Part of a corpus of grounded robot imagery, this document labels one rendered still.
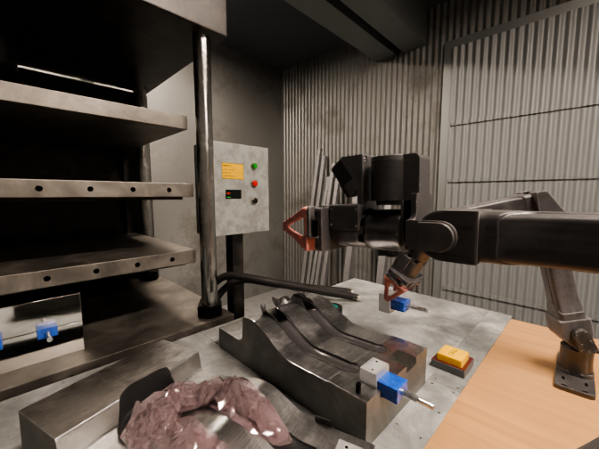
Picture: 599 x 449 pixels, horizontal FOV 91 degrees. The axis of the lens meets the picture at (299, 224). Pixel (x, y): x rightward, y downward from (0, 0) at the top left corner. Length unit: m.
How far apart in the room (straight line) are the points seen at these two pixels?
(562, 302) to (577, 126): 1.82
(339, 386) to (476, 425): 0.29
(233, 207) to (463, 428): 1.06
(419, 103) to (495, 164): 0.83
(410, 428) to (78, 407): 0.58
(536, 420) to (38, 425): 0.88
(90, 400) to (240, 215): 0.90
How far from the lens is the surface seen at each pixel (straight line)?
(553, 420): 0.87
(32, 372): 1.11
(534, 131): 2.66
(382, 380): 0.64
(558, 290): 0.96
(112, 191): 1.09
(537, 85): 2.73
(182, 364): 0.70
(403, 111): 3.02
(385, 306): 0.91
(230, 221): 1.32
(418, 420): 0.74
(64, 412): 0.66
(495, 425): 0.80
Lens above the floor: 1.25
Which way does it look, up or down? 6 degrees down
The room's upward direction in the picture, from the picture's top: straight up
